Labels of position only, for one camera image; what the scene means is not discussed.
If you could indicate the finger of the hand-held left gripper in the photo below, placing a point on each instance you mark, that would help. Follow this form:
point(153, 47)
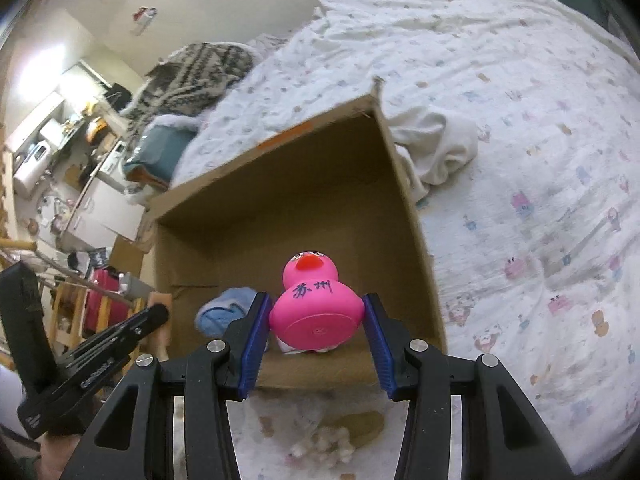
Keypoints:
point(135, 322)

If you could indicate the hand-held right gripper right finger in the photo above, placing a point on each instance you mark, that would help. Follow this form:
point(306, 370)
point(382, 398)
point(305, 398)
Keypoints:
point(379, 345)

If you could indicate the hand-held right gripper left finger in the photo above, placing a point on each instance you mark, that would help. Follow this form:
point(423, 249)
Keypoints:
point(252, 345)

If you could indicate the pink rubber duck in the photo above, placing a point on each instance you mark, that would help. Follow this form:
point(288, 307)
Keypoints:
point(315, 310)

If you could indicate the brown cardboard box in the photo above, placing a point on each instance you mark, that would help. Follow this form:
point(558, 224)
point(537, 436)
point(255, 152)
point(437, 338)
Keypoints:
point(300, 200)

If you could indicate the wooden rack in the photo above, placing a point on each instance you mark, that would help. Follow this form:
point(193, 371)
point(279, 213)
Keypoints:
point(67, 310)

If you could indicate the pink suitcase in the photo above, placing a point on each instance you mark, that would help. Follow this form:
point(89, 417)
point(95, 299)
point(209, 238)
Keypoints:
point(102, 300)

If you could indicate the light blue cloth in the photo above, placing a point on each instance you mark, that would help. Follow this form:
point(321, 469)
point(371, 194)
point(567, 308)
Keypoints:
point(222, 310)

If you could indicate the tan slipper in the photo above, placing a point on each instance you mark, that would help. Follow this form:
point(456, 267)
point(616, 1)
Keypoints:
point(360, 427)

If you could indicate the white fluffy stuffing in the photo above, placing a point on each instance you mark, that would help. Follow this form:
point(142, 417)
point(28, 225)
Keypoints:
point(325, 442)

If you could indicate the white desk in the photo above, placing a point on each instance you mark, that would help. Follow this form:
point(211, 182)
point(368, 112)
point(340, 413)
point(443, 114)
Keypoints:
point(100, 205)

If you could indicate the white appliance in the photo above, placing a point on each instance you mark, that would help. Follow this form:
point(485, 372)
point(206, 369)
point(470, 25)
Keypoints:
point(31, 170)

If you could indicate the teal pillow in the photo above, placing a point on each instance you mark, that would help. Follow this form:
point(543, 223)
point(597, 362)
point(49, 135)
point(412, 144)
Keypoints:
point(160, 147)

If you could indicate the white crumpled cloth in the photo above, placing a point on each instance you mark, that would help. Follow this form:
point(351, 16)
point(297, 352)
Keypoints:
point(440, 145)

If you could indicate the grey patterned blanket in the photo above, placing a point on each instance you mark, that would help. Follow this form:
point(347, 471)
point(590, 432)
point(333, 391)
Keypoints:
point(195, 75)

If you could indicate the bed with printed sheet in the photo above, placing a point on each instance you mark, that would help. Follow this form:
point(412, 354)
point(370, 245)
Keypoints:
point(500, 110)

